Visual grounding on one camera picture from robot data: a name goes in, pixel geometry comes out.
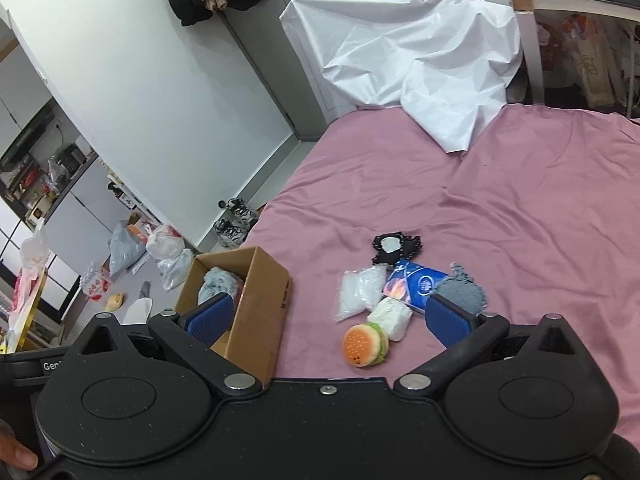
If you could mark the orange cardboard box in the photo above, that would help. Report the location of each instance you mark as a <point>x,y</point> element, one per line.
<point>140,227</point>

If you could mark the grey plastic bag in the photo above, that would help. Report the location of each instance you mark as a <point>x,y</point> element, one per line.
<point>125,250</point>

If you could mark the blue white small carton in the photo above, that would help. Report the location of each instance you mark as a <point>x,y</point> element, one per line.
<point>417,282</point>

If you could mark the white insole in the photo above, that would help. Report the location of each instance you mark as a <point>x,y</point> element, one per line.
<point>137,311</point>

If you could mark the grey fluffy plush toy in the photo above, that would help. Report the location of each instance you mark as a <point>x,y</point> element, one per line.
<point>217,282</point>

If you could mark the translucent white plastic bag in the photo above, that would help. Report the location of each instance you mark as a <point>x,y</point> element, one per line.
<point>176,270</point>

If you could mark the white packet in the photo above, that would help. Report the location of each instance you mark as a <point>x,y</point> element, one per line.
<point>392,319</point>

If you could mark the beige paper bag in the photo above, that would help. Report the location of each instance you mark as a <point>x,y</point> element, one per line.
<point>595,72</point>

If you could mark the red and white snack bag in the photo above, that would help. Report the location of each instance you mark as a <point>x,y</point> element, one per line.
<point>97,282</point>

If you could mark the person's left hand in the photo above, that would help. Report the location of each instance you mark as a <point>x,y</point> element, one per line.
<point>17,457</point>

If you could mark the grey sneaker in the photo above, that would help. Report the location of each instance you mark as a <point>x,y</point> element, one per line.
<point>243,211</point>
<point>230,232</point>

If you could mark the brown cardboard box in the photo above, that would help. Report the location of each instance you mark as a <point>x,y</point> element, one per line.
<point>260,305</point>

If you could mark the clear plastic bag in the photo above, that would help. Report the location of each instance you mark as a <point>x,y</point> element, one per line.
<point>357,290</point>

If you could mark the grey sock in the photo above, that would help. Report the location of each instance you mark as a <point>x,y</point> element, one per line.
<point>145,289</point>

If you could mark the pink bed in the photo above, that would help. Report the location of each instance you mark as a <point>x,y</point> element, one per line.
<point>525,210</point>

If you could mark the white and red plastic bag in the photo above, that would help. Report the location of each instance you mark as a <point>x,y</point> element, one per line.
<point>165,242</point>

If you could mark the burger plush toy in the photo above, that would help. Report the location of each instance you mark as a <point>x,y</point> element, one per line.
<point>362,345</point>

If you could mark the yellow slipper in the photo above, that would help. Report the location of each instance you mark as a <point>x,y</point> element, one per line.
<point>114,302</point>

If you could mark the white desk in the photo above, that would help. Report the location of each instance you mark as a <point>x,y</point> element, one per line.
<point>560,2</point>

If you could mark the black knitted cloth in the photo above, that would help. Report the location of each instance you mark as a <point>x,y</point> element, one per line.
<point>409,251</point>

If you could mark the yellow wooden frame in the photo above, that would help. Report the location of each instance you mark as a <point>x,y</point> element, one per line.
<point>30,310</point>

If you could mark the crumpled white plastic bag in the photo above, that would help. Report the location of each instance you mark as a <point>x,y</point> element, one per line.
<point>34,255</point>

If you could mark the grey door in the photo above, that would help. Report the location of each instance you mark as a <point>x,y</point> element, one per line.
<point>270,75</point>

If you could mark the white sheet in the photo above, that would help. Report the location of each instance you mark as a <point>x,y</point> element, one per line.
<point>425,60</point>

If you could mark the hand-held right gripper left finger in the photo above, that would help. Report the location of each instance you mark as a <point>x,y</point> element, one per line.
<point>210,317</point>

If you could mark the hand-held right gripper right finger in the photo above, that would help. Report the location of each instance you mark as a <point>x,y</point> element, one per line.
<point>447,322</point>

